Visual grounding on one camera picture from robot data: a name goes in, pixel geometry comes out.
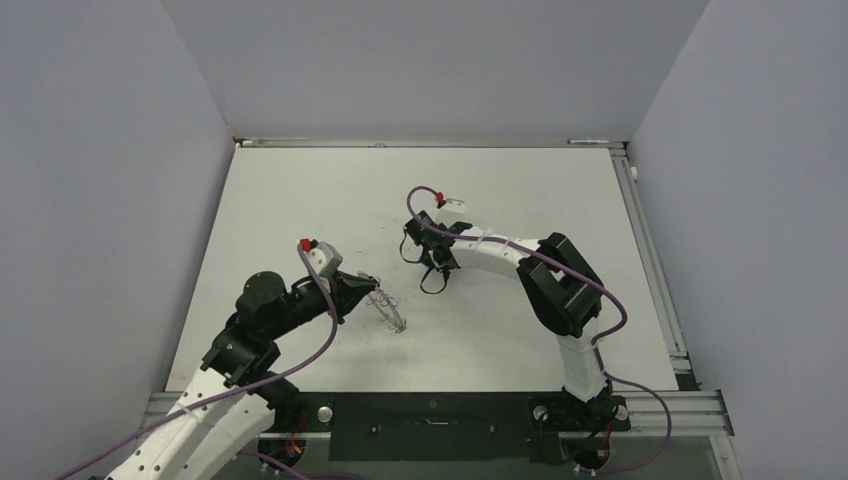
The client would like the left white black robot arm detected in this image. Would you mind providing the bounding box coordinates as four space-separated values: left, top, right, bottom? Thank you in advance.
108 271 380 479

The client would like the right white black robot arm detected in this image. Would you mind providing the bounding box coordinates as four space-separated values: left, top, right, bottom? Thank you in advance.
403 211 607 428

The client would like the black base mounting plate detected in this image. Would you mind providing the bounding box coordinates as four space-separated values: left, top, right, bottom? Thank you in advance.
258 391 631 465

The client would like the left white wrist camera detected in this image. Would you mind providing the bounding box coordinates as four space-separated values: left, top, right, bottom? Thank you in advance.
306 241 343 278

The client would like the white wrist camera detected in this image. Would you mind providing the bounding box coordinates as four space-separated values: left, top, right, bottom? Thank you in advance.
306 241 343 278
439 198 466 215

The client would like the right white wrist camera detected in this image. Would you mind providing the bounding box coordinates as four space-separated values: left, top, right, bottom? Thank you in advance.
439 198 466 215

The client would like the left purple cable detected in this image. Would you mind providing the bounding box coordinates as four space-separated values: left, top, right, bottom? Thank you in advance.
56 238 340 480

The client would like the marker pen at wall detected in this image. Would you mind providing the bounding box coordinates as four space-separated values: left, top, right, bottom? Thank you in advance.
567 139 612 146

